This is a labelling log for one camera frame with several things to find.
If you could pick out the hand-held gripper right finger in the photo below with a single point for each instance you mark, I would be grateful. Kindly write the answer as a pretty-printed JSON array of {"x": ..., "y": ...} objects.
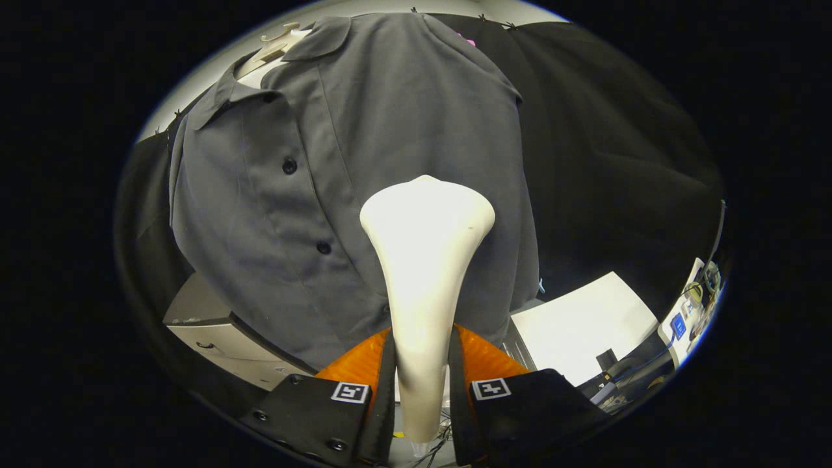
[{"x": 458, "y": 403}]

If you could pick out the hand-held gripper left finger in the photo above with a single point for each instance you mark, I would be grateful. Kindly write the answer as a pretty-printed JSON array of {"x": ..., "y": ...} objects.
[{"x": 380, "y": 403}]

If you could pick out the white garment steamer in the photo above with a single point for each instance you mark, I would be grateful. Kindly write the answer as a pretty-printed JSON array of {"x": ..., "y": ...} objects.
[{"x": 426, "y": 247}]

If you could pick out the grey button shirt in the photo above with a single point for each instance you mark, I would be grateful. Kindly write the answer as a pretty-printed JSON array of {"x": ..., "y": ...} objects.
[{"x": 390, "y": 117}]

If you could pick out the white table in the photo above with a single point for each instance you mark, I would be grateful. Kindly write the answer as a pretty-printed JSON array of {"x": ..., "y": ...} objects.
[{"x": 578, "y": 325}]

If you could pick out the grey cabinet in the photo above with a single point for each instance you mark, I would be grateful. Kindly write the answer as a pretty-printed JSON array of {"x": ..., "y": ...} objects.
[{"x": 208, "y": 325}]

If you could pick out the white power strip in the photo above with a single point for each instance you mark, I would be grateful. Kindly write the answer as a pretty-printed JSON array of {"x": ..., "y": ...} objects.
[{"x": 679, "y": 325}]

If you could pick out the cream mannequin torso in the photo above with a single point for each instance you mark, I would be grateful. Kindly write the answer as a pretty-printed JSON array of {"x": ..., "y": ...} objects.
[{"x": 270, "y": 55}]

